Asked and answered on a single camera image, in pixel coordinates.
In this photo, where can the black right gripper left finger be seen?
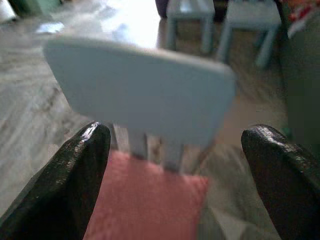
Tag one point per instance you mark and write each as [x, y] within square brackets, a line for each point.
[62, 190]

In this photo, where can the small grey chair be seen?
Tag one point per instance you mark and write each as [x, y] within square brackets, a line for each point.
[140, 95]

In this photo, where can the red white patterned cloth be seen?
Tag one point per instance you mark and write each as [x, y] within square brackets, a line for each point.
[301, 11]

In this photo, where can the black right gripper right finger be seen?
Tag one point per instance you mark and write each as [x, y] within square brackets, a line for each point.
[287, 185]

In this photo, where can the grey side table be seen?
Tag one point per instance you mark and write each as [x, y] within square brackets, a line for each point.
[190, 10]
[252, 15]

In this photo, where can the pink dotted pillow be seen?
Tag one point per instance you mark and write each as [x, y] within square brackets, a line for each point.
[145, 202]

